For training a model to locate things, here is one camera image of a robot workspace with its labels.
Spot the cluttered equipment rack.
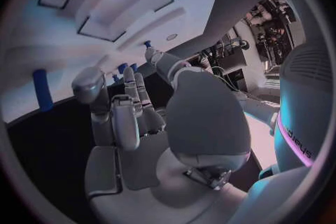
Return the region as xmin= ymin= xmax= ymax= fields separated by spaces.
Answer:
xmin=248 ymin=0 xmax=302 ymax=67

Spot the blue long cylinder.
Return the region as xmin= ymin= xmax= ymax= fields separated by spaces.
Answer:
xmin=31 ymin=69 xmax=55 ymax=113

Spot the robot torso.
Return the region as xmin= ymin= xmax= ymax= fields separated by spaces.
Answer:
xmin=272 ymin=43 xmax=333 ymax=174

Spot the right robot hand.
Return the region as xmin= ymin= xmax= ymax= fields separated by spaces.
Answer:
xmin=71 ymin=47 xmax=251 ymax=224

